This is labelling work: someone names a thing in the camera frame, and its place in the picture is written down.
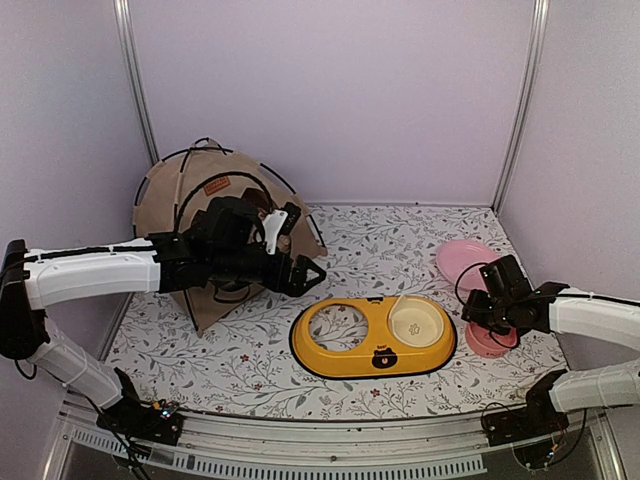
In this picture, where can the beige fabric pet tent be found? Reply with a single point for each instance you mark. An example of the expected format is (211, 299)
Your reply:
(217, 299)

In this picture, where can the aluminium frame post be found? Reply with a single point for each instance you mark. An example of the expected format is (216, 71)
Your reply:
(531, 69)
(125, 31)

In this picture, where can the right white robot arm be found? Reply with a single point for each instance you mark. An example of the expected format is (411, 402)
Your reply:
(601, 318)

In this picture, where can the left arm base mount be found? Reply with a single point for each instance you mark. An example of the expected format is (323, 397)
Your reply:
(159, 422)

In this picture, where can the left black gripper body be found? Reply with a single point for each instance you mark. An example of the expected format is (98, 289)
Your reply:
(231, 265)

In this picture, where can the brown patterned pet cushion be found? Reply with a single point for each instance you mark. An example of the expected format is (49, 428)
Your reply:
(264, 206)

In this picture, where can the pink flat plate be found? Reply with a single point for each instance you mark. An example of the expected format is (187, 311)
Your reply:
(454, 257)

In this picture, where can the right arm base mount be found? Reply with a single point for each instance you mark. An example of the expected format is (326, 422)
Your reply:
(536, 418)

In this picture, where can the yellow double bowl holder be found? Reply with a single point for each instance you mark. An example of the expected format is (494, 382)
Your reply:
(378, 355)

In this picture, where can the left aluminium frame post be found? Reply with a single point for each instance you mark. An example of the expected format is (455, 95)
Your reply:
(125, 31)

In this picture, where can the pink cat-ear bowl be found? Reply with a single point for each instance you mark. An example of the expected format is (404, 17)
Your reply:
(488, 344)

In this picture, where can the right aluminium frame post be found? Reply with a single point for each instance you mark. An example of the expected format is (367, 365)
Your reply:
(531, 69)

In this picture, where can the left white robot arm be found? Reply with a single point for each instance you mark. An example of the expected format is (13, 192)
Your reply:
(32, 280)

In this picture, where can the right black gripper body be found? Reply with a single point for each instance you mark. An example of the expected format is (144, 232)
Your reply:
(498, 317)

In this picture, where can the cream small bowl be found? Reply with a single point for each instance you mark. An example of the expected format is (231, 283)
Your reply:
(416, 322)

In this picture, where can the front aluminium table rail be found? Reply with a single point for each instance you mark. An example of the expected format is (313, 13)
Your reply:
(231, 447)

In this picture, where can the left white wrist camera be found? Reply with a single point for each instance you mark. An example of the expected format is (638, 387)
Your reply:
(278, 223)

